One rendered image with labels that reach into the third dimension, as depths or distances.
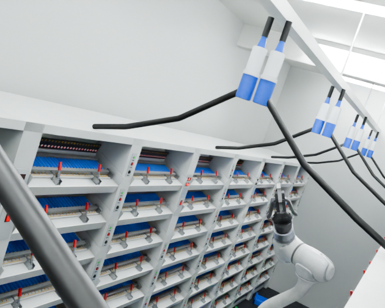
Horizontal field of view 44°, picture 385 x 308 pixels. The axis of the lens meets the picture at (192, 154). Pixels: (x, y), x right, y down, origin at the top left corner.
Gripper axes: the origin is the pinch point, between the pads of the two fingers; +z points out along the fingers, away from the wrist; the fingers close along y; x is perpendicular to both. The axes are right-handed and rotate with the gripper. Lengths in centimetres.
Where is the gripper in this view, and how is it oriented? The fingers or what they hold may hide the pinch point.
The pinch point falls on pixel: (279, 192)
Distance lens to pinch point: 192.5
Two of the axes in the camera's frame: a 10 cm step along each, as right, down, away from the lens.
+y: 9.8, -1.2, -1.6
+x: -0.5, 6.2, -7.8
